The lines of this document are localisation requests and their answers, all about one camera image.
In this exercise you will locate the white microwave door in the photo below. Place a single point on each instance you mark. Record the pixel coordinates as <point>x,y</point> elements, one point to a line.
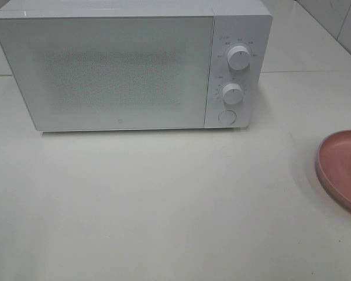
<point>89,74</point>

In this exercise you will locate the upper white power knob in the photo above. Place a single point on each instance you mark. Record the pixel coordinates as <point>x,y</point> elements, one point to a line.
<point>238,57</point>

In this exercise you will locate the lower white timer knob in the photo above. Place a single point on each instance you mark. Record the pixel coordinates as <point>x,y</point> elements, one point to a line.
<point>232,94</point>

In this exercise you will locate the round white door button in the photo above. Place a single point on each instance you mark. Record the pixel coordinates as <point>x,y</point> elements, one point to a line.
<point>227,117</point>

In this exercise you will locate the white microwave oven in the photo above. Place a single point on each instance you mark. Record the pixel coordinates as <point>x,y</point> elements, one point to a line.
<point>234,22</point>

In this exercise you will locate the pink round plate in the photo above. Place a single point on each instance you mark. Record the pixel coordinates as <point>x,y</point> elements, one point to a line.
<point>333,167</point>

